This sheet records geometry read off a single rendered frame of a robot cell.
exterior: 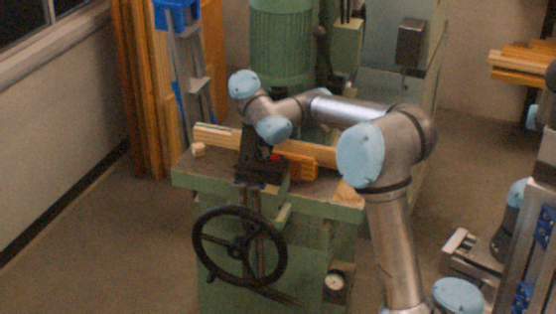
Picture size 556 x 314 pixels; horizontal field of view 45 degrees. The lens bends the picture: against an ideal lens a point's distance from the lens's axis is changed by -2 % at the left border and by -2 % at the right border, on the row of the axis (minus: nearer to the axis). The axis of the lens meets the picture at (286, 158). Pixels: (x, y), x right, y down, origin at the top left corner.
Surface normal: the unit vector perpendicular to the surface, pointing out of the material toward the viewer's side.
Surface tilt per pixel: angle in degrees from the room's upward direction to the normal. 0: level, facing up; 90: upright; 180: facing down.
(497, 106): 90
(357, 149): 83
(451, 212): 0
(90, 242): 0
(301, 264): 90
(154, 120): 88
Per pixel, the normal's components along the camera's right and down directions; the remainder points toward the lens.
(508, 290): -0.58, 0.43
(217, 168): 0.03, -0.84
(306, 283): -0.29, 0.51
